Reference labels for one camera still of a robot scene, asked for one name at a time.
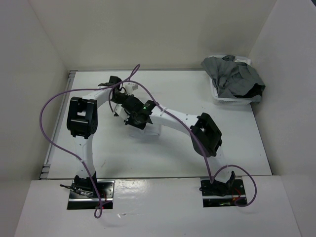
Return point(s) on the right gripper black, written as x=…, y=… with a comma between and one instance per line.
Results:
x=129, y=122

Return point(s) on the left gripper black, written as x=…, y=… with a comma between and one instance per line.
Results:
x=124, y=94

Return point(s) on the white skirt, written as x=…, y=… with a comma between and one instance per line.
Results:
x=147, y=131

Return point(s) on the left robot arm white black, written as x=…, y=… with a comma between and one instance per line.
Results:
x=82, y=122

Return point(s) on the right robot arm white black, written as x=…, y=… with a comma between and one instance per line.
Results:
x=205, y=135

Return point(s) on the white laundry basket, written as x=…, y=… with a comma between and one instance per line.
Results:
x=230, y=101

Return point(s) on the grey skirt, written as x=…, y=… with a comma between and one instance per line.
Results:
x=230, y=78

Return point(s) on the black garment in basket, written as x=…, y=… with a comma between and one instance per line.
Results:
x=255, y=93

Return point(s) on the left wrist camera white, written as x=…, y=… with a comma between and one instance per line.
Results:
x=130, y=87

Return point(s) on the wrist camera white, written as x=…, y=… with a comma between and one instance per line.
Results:
x=120, y=112
x=130, y=87

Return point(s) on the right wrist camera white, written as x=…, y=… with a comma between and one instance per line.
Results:
x=120, y=112

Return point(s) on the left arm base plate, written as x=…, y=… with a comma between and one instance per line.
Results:
x=80, y=199

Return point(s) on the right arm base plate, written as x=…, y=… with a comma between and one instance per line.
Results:
x=220, y=195

